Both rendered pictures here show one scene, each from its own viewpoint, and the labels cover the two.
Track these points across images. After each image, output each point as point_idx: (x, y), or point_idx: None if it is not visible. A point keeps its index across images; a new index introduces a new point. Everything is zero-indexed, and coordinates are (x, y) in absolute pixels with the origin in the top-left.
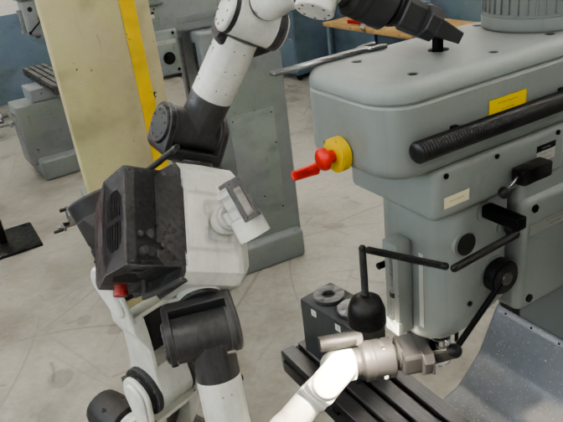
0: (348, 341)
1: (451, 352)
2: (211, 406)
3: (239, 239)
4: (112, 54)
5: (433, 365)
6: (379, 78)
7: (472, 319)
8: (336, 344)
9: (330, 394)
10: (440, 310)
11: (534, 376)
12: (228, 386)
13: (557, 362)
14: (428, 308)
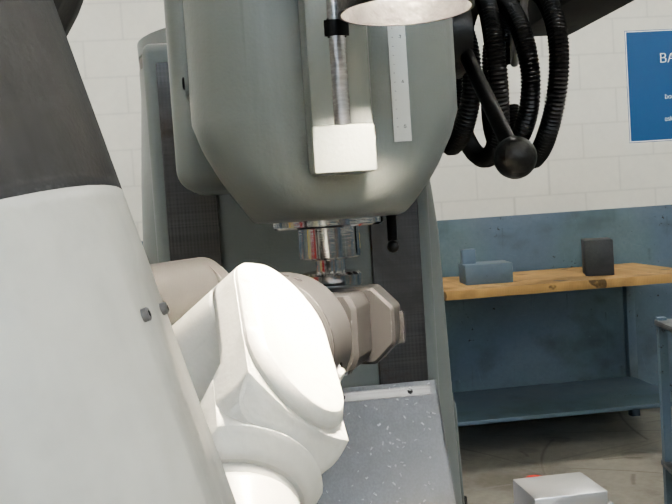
0: (202, 276)
1: (528, 148)
2: (82, 421)
3: None
4: None
5: (398, 311)
6: None
7: (484, 98)
8: (182, 285)
9: (333, 397)
10: (442, 66)
11: (329, 492)
12: (135, 227)
13: (358, 434)
14: (418, 66)
